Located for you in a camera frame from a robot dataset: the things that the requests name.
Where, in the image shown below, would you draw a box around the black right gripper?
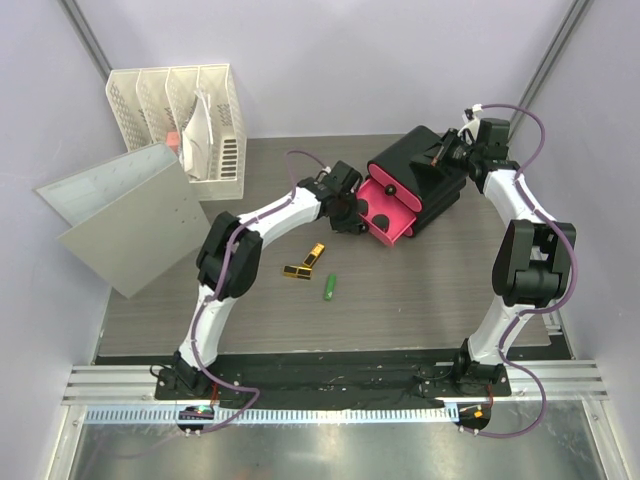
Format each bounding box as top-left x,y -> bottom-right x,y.
411,131 -> 480,180

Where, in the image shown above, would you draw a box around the gold lipstick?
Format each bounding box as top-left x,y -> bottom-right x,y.
282,265 -> 312,280
303,243 -> 326,269

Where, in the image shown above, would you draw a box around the black drawer organizer box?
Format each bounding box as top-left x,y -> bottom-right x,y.
367,125 -> 466,236

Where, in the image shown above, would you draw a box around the pink top drawer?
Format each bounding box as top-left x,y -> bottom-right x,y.
367,163 -> 422,213

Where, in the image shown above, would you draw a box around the green tube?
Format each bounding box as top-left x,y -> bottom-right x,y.
323,274 -> 337,301

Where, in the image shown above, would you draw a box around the black round jar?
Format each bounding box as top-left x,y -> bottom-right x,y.
372,214 -> 390,232
357,199 -> 369,216

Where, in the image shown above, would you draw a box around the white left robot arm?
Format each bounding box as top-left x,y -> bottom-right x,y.
160,161 -> 364,399

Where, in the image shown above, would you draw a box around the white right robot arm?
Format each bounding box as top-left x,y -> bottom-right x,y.
432,114 -> 576,396

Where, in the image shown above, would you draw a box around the papers in file organizer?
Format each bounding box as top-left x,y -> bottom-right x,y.
181,89 -> 214,181

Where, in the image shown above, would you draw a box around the pink item in organizer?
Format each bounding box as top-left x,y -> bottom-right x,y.
165,131 -> 181,155

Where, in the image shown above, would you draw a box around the white perforated file organizer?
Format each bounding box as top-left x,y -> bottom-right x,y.
105,64 -> 247,201

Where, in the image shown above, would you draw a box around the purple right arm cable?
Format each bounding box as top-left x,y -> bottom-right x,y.
457,103 -> 581,438

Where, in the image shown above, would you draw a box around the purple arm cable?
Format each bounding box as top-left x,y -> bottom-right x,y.
457,103 -> 581,438
192,150 -> 331,434

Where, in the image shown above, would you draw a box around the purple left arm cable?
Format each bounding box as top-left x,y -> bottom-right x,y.
192,150 -> 331,434

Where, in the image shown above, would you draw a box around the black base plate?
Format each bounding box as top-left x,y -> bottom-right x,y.
149,349 -> 511,400

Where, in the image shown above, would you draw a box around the grey ring binder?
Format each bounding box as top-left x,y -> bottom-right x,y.
36,143 -> 210,298

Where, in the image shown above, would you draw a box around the aluminium rail frame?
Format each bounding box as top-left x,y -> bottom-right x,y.
45,280 -> 639,479

